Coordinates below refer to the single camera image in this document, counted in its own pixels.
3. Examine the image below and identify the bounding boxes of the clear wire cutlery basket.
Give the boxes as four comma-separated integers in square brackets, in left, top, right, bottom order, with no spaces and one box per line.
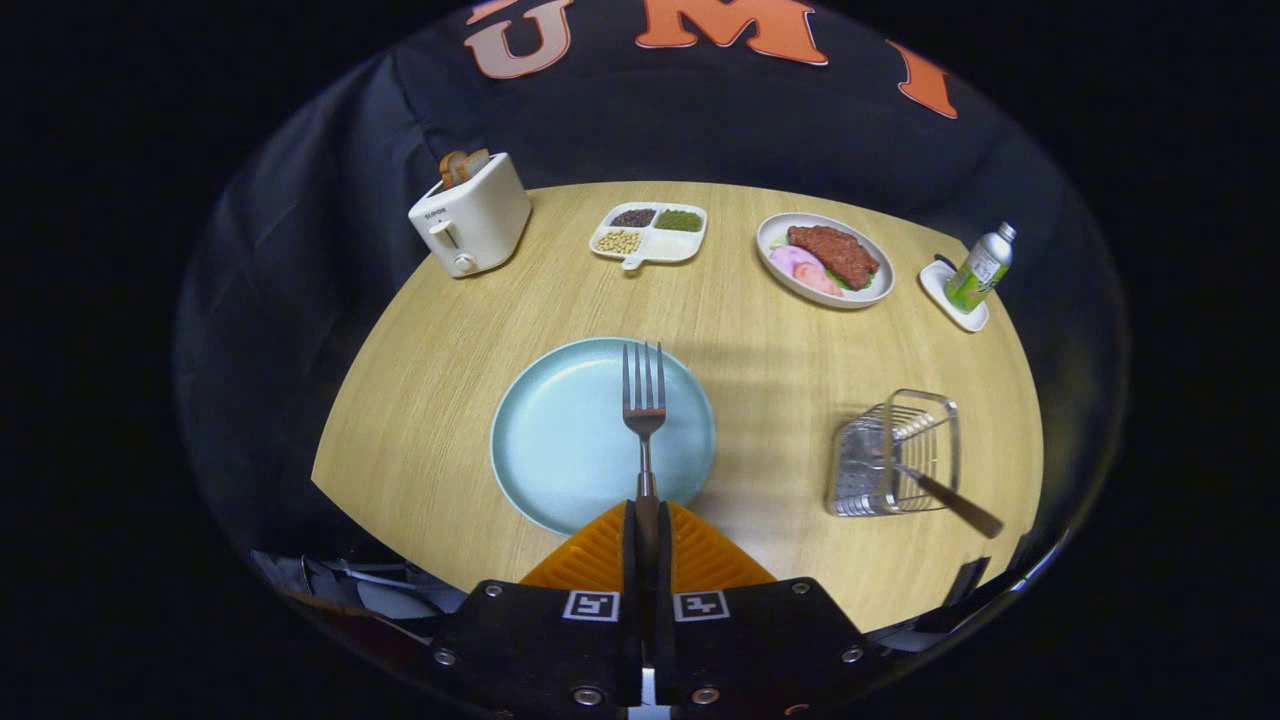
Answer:
[825,388,961,518]

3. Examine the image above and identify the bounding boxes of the white coaster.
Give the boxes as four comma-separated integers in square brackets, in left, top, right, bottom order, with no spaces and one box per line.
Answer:
[918,260,990,333]

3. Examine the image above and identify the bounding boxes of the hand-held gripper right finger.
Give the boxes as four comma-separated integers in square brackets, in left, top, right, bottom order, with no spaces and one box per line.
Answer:
[655,500,891,720]

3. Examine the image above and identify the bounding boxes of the black backdrop cloth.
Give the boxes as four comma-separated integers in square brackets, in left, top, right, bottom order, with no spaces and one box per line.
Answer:
[170,0,1131,601]

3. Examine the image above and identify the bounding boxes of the cream toaster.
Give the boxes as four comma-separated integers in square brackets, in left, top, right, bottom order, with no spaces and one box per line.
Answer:
[407,152,533,279]

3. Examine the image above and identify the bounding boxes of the pink ham slices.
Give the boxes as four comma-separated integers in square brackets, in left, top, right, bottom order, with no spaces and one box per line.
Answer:
[768,244,844,298]

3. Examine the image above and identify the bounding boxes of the brown steak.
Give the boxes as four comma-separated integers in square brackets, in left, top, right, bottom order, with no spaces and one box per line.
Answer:
[786,225,882,291]

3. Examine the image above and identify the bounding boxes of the white oval food plate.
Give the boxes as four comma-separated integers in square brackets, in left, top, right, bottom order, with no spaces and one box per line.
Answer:
[755,212,896,309]

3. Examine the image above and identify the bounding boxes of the light green round plate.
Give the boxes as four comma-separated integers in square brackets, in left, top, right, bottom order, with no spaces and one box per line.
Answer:
[489,337,717,536]

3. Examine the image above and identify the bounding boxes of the toast slices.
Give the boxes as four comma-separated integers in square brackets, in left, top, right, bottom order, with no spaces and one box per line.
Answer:
[438,148,491,189]

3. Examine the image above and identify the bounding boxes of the fork with wooden handle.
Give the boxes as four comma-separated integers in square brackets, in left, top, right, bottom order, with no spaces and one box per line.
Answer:
[621,342,668,561]

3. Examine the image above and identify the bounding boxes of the white divided tray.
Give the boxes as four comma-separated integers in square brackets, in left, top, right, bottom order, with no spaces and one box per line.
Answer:
[588,202,709,272]

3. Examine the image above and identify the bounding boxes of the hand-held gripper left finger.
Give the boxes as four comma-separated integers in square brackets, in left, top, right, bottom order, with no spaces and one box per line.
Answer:
[395,500,647,720]

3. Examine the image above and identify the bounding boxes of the spoon with wooden handle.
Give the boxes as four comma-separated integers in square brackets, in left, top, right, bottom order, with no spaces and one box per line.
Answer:
[880,455,1005,541]

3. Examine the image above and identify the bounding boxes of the silver bottle with green label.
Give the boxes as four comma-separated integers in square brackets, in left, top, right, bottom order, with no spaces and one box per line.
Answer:
[944,222,1018,315]

